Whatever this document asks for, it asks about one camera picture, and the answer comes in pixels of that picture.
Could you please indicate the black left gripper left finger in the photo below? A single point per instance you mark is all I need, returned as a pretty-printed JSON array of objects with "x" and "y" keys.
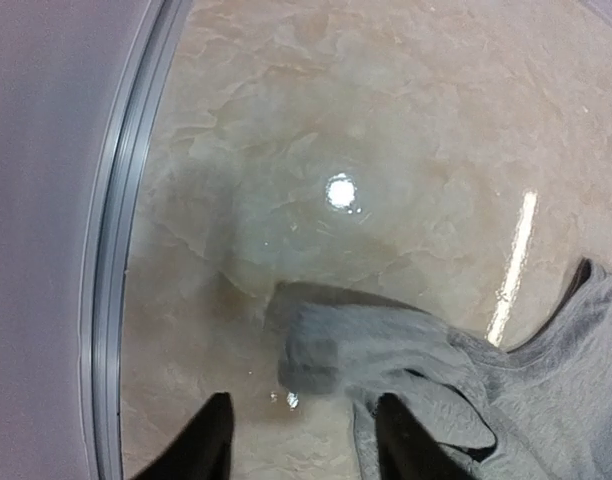
[{"x": 202, "y": 450}]

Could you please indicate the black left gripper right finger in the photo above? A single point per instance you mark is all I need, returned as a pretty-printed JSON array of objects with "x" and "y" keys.
[{"x": 406, "y": 451}]

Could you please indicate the grey t-shirt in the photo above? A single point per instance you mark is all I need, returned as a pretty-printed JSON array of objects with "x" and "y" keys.
[{"x": 540, "y": 411}]

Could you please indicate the aluminium left side rail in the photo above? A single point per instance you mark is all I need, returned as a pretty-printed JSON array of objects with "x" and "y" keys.
[{"x": 123, "y": 156}]

